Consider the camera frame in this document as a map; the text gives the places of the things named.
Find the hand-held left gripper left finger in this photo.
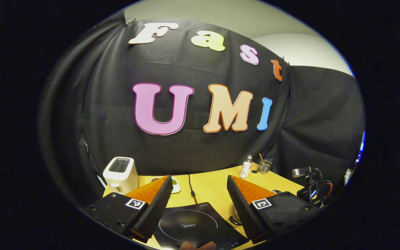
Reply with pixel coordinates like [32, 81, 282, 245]
[83, 175, 174, 244]

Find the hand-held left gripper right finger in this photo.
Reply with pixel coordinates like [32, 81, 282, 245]
[226, 174, 321, 244]

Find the steel pot with black handle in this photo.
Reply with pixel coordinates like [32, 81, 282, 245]
[228, 205, 243, 226]

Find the black induction cooktop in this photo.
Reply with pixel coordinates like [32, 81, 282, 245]
[153, 202, 250, 250]

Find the white divided bean plate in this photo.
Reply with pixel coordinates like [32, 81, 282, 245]
[150, 176, 181, 194]

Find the small white bottle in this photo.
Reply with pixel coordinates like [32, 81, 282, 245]
[239, 155, 253, 179]

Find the glass holder with sticks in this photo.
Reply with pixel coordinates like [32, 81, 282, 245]
[257, 153, 273, 174]

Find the white toaster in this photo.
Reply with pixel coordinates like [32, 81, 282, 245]
[102, 157, 139, 194]

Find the webcam on black stand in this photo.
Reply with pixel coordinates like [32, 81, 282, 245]
[292, 167, 333, 208]

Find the black backdrop cloth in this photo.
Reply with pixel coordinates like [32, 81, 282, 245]
[37, 10, 365, 209]

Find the blue lit screen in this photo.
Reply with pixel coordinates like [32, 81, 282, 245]
[356, 131, 366, 164]

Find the black power cable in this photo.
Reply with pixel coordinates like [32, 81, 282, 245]
[188, 174, 198, 205]

